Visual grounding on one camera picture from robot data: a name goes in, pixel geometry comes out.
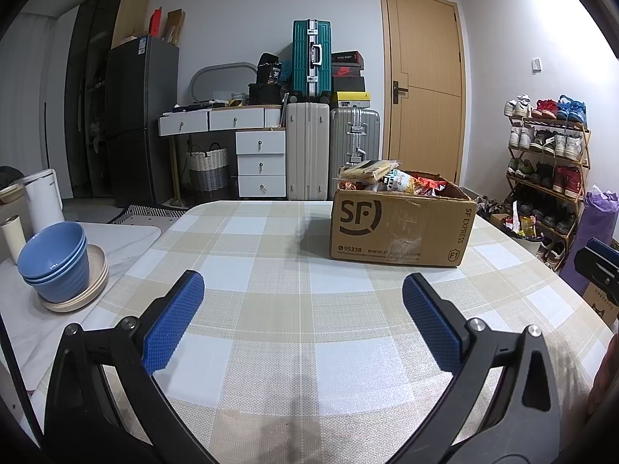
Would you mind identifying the stacked blue bowls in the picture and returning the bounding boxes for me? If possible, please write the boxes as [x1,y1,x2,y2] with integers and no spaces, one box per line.
[17,221,87,287]

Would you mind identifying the stacked shoe boxes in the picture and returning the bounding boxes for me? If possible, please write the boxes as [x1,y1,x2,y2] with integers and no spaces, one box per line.
[330,50,371,109]

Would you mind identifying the beige plate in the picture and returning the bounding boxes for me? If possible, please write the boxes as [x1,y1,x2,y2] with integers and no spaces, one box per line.
[32,244,109,313]

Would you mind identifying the black refrigerator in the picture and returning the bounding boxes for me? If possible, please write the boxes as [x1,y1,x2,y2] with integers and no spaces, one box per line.
[103,35,180,206]

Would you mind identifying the person's right hand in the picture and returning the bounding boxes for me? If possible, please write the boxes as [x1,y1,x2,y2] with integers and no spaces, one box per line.
[588,334,618,415]

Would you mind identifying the patterned floor rug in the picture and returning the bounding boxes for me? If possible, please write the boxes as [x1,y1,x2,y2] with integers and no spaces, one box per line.
[108,204,188,224]

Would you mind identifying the brown SF cardboard box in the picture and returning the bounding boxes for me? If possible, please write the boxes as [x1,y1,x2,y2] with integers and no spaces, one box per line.
[330,181,476,267]

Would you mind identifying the beige biscuit packet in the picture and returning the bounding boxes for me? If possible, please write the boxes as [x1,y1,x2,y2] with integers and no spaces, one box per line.
[339,159,400,184]

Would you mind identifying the purple rolled yoga mat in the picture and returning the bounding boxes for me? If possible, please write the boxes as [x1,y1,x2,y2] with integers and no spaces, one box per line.
[559,185,619,301]

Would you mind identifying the red potato chip bag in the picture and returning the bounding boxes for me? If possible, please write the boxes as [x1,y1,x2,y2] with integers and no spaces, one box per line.
[412,176,447,197]

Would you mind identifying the beige hard suitcase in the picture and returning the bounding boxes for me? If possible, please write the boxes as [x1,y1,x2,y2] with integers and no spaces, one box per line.
[286,103,330,201]

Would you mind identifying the woven laundry basket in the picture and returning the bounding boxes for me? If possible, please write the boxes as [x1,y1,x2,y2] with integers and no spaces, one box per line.
[187,143,230,204]

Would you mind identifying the wooden door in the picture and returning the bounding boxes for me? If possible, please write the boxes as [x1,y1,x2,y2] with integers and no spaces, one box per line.
[381,0,466,183]

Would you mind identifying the wooden shoe rack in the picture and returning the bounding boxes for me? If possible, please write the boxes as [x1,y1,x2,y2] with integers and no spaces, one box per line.
[504,93,591,272]

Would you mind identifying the trash bin with bag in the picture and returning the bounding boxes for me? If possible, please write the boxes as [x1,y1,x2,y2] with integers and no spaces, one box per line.
[499,201,544,254]

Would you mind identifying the silver aluminium suitcase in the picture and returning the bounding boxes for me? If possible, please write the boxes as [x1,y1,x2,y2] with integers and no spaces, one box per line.
[328,108,381,199]

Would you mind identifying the white drawer desk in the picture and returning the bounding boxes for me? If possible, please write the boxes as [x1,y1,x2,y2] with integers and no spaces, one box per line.
[158,105,286,199]

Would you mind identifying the cardboard cat box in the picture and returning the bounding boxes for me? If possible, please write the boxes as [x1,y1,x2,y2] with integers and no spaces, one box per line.
[582,283,619,330]

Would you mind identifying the teal suitcase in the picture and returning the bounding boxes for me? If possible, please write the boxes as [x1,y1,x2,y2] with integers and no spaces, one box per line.
[292,19,333,99]

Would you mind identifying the white kettle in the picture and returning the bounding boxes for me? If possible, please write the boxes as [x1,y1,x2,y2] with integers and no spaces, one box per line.
[21,169,65,234]

